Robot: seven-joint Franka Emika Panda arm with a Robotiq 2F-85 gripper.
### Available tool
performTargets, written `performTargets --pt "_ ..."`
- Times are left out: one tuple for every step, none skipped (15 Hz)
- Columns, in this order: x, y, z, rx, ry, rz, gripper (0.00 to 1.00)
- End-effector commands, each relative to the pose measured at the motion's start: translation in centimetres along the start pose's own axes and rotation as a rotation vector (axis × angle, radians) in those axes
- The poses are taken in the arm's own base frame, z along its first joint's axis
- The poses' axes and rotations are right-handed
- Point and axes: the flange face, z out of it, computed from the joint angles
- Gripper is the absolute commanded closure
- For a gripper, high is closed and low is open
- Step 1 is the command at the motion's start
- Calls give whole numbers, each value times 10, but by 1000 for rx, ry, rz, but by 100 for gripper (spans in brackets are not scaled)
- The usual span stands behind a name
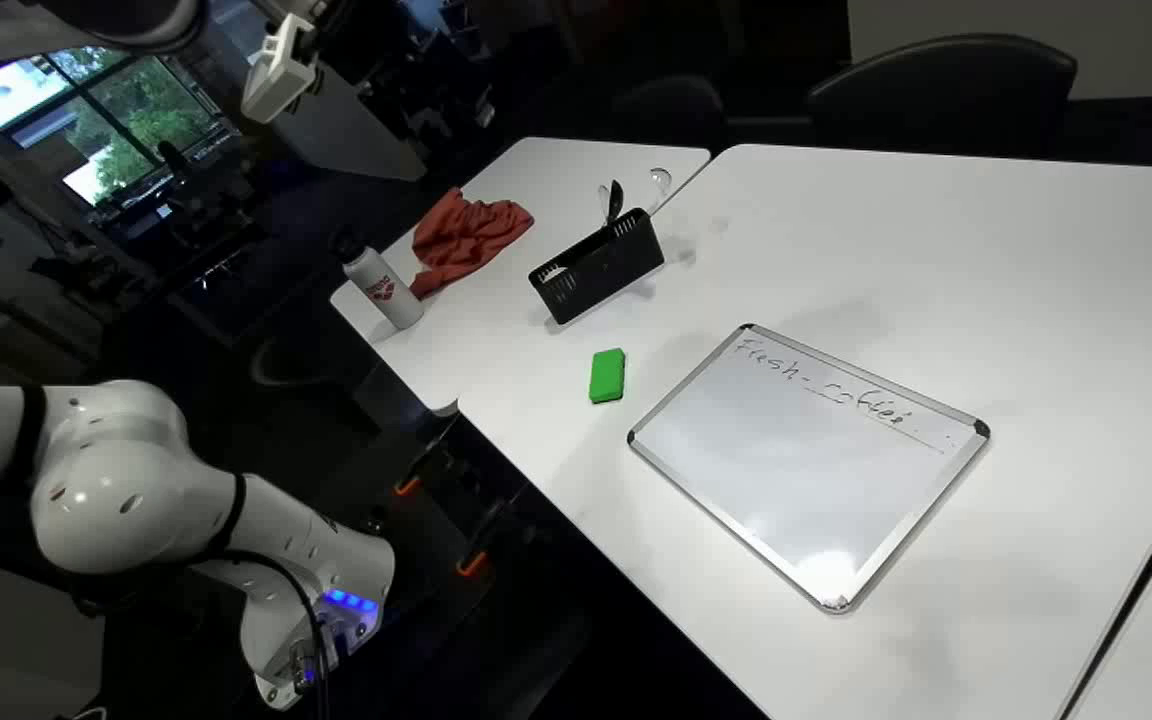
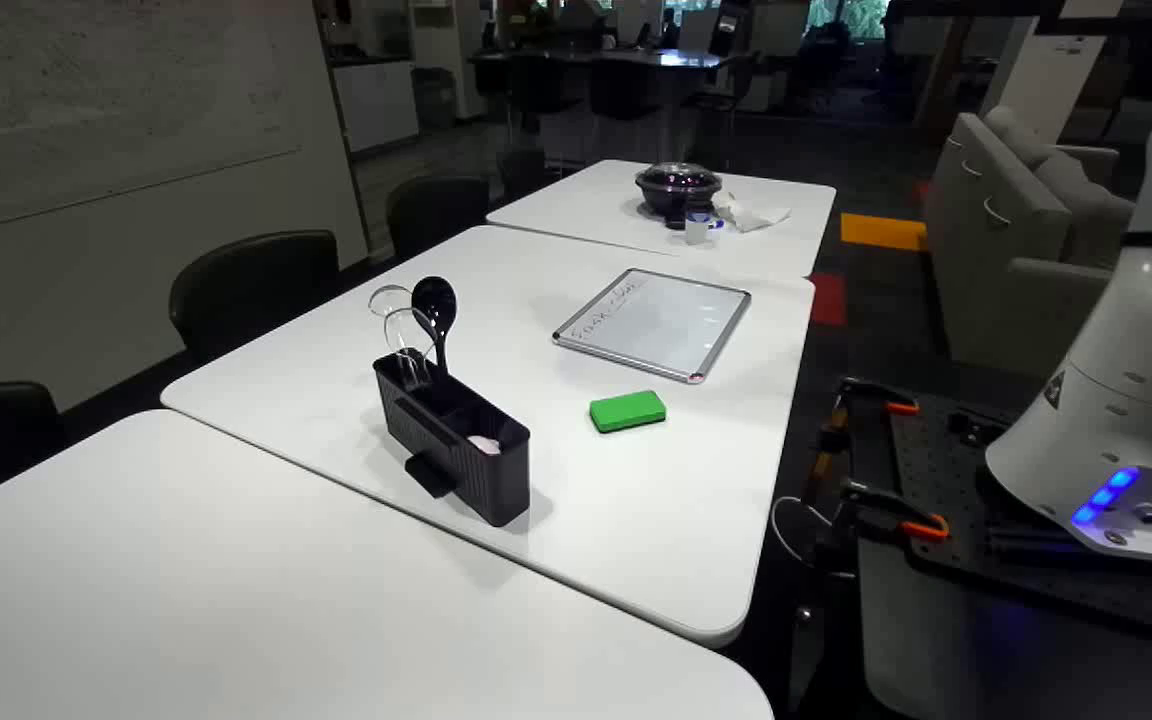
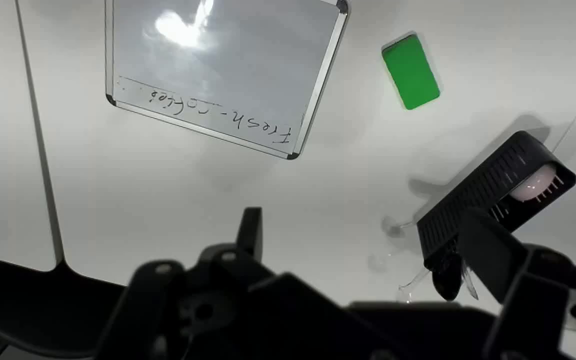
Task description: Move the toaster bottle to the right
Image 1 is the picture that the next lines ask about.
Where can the red crumpled cloth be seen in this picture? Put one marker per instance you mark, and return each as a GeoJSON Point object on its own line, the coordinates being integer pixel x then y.
{"type": "Point", "coordinates": [460, 234]}

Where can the white bottle with red label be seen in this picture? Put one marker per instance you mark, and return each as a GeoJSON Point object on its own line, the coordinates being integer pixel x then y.
{"type": "Point", "coordinates": [386, 289]}

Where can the black spoon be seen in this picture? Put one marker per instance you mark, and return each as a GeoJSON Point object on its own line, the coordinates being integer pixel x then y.
{"type": "Point", "coordinates": [612, 202]}

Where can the black utensil holder box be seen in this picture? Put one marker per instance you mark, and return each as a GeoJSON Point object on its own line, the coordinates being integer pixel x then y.
{"type": "Point", "coordinates": [599, 267]}

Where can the orange black clamp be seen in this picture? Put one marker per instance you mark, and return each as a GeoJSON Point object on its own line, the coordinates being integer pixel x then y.
{"type": "Point", "coordinates": [470, 565]}

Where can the green rectangular block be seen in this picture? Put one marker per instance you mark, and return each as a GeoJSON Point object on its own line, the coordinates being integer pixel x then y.
{"type": "Point", "coordinates": [607, 378]}

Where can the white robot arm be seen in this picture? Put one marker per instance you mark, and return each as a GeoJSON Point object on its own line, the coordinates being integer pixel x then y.
{"type": "Point", "coordinates": [114, 485]}

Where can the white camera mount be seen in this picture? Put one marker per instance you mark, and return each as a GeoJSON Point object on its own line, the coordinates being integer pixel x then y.
{"type": "Point", "coordinates": [281, 71]}

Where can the small framed whiteboard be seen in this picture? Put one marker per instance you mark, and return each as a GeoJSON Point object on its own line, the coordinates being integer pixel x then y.
{"type": "Point", "coordinates": [808, 463]}

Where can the black office chair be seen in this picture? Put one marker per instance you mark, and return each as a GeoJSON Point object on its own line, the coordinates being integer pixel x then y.
{"type": "Point", "coordinates": [969, 88]}

